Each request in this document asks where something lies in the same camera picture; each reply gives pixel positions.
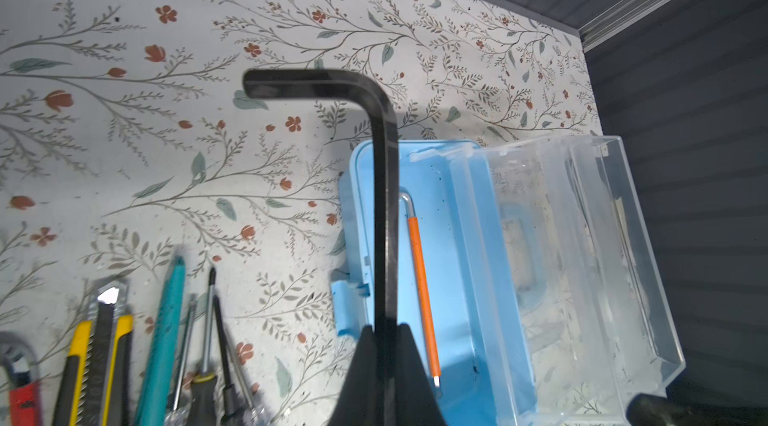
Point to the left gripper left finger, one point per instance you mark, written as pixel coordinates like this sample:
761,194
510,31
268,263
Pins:
357,401

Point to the yellow black utility knife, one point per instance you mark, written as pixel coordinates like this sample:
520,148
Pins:
94,388

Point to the black hex key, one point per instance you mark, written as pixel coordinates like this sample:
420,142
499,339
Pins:
359,89

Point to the teal pen tool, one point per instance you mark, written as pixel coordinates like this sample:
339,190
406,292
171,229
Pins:
151,408

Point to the orange handled hex key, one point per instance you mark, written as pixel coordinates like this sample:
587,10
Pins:
423,293

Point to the blue plastic tool box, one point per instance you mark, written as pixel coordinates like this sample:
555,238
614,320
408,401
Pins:
547,304

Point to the yellow handled screwdriver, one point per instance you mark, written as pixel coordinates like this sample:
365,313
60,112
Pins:
203,404

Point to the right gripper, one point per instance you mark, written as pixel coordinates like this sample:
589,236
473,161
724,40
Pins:
645,409

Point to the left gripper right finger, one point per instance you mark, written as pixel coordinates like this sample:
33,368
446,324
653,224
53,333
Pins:
415,402

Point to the red handled hex key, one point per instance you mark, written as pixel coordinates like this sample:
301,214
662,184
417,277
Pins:
21,367

